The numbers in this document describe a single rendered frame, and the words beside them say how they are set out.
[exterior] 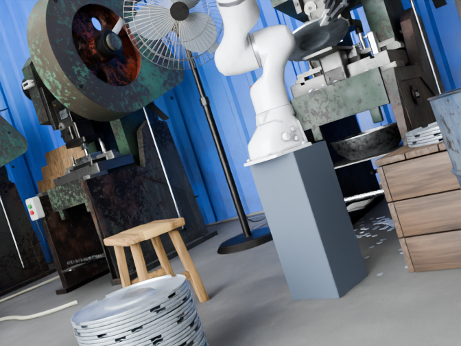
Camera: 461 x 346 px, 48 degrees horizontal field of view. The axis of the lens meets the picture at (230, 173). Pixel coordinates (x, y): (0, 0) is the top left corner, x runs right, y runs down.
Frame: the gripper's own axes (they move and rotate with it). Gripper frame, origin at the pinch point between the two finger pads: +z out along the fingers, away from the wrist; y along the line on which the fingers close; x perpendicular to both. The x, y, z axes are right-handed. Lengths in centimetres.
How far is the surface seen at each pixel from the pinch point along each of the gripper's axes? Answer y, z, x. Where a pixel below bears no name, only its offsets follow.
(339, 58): -6.9, 18.4, -10.5
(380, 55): -14.2, 10.5, -22.8
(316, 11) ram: 17.4, 17.6, -10.1
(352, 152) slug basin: -40, 41, -12
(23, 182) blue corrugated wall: 142, 383, 146
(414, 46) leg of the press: -3, 26, -55
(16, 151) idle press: 119, 273, 138
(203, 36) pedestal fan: 59, 77, 19
